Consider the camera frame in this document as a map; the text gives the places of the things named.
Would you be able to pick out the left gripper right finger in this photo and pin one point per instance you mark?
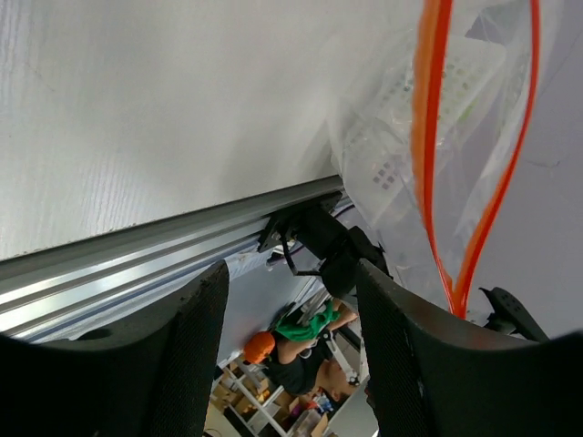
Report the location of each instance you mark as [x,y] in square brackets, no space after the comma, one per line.
[433,374]

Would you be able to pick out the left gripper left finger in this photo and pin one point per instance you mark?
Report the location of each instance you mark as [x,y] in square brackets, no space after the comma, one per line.
[147,374]

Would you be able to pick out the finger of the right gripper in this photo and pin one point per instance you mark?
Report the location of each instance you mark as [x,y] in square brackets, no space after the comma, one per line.
[509,316]

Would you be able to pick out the clear orange zip top bag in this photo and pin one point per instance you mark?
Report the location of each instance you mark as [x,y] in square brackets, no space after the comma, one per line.
[434,249]

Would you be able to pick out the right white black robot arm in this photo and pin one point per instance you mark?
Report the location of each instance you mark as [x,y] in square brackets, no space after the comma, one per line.
[340,249]

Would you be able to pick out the person in background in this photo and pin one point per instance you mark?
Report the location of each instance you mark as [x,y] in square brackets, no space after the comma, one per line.
[301,367]

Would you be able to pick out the white perforated plastic basket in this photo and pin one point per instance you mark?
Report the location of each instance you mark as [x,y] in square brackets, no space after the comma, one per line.
[376,159]

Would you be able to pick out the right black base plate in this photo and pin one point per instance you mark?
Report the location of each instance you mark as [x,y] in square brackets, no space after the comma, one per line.
[283,221]

